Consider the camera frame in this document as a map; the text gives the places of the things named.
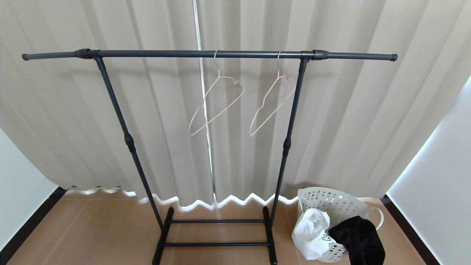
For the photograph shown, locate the pink clothes hanger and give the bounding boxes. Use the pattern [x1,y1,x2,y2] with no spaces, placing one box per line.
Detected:
[188,50,245,137]
[249,51,296,137]

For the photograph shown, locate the white laundry basket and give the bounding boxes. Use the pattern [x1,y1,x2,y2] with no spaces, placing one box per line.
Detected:
[297,187,384,263]

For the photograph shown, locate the beige curtain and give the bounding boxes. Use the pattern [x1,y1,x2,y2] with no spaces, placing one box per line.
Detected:
[0,0,471,207]

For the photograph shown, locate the black shorts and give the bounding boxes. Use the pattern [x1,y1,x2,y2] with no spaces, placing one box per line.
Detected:
[328,216,386,265]

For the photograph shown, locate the black clothes rack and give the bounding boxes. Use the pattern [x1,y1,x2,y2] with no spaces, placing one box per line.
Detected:
[21,48,398,265]

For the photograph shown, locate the white printed shirt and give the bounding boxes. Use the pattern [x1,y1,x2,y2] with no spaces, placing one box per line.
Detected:
[292,208,337,261]

